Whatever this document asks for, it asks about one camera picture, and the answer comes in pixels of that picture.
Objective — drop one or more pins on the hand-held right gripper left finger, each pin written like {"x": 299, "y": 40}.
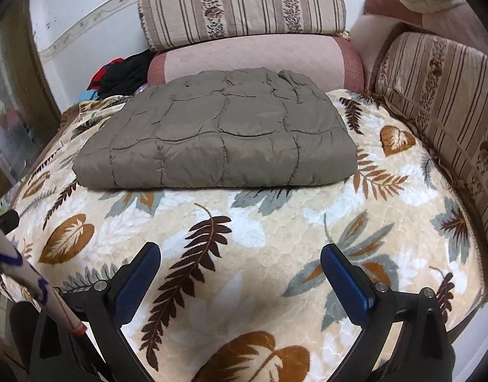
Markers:
{"x": 136, "y": 282}

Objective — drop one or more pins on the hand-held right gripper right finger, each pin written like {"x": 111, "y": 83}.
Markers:
{"x": 347, "y": 282}

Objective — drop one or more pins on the olive quilted puffer jacket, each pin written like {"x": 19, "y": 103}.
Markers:
{"x": 212, "y": 127}

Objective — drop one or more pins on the pile of dark clothes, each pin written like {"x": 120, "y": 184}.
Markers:
{"x": 124, "y": 71}

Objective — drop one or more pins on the leaf print plush blanket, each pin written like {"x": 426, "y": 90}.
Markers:
{"x": 268, "y": 238}

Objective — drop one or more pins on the white rod with blue marks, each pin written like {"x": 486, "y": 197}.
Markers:
{"x": 29, "y": 278}

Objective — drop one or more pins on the small black object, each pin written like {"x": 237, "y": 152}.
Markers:
{"x": 8, "y": 221}

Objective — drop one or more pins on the light blue cloth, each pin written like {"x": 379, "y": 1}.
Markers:
{"x": 87, "y": 95}

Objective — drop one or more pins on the wooden framed glass door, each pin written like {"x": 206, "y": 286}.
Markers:
{"x": 17, "y": 119}

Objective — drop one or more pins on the striped floral cushion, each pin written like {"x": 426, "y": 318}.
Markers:
{"x": 446, "y": 99}
{"x": 244, "y": 4}

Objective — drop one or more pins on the pink bolster cushion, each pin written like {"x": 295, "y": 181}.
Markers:
{"x": 248, "y": 57}

